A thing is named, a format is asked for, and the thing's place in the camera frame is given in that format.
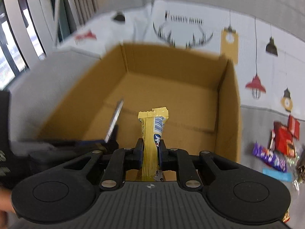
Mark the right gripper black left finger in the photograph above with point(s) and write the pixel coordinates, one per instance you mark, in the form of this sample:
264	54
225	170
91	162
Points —
118	163

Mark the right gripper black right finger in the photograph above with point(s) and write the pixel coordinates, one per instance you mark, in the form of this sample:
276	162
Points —
180	162

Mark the yellow snack stick packet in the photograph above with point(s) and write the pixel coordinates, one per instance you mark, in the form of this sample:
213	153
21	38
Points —
152	123

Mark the purple chocolate bar wrapper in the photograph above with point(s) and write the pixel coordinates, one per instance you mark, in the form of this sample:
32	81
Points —
269	157

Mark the red white Nescafe stick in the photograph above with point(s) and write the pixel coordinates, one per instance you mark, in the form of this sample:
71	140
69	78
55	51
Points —
272	141

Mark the red coffee sachet bag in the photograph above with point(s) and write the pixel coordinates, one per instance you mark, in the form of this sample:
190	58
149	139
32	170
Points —
284	140

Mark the light blue stick packet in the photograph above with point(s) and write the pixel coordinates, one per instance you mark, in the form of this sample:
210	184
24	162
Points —
286	177

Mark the clear bag of candies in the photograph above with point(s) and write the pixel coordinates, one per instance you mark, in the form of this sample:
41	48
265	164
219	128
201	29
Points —
296	166

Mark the gold red snack bar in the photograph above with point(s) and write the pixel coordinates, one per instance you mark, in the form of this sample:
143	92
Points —
286	217

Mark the person's left hand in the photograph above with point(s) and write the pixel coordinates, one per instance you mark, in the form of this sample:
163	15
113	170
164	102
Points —
5	200

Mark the brown cardboard box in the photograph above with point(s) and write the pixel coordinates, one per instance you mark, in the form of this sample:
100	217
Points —
199	89

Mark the small red sachet packet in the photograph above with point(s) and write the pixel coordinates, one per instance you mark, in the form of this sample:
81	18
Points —
294	127

